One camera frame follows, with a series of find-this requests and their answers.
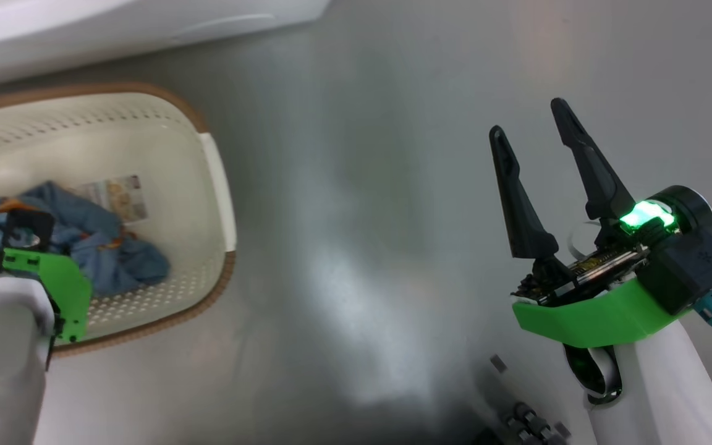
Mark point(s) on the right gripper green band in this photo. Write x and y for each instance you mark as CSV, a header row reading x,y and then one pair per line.
x,y
597,315

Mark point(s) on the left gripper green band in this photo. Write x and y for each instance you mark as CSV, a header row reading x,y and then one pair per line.
x,y
65,284

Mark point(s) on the blue garment orange print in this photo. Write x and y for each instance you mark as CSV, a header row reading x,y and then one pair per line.
x,y
109,259

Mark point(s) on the paper label inside basket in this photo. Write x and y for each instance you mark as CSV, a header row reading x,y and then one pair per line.
x,y
118,194

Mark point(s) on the cream laundry basket brown rim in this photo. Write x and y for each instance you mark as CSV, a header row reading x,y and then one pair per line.
x,y
164,185

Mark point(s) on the white washing machine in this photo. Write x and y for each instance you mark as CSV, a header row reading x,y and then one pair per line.
x,y
84,31

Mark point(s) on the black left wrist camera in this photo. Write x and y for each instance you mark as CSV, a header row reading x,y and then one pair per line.
x,y
38,221

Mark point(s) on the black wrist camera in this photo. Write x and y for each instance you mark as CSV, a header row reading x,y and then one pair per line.
x,y
38,221
690,266

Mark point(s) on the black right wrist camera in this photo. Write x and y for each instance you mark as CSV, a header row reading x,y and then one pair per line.
x,y
690,266

